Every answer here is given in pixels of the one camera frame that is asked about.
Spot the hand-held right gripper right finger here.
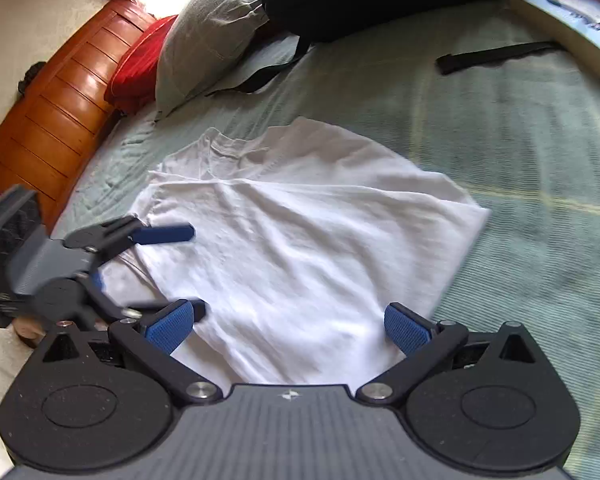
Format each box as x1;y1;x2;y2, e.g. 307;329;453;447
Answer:
356;302;538;405

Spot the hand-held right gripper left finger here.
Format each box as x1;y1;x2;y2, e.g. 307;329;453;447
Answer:
40;299;220;405

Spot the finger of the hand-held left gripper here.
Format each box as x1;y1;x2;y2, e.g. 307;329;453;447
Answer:
87;274;207;323
62;215;196;261

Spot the white printed long-sleeve shirt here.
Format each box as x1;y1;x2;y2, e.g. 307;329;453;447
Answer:
100;116;491;391

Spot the person's left hand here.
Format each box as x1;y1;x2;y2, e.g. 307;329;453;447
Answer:
12;319;48;349

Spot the person's white clothing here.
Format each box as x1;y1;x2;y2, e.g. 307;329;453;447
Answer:
0;305;41;466

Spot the wooden headboard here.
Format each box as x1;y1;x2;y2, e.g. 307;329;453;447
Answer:
0;0;158;231

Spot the red pillow at headboard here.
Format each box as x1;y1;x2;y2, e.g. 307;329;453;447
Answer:
104;15;178;113

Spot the grey pillow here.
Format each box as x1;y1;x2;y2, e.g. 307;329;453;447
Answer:
155;0;271;117

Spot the paperback book with blue cover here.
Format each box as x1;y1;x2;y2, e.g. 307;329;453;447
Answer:
510;0;600;93

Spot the short black strap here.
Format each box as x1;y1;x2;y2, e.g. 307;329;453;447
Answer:
436;42;563;76

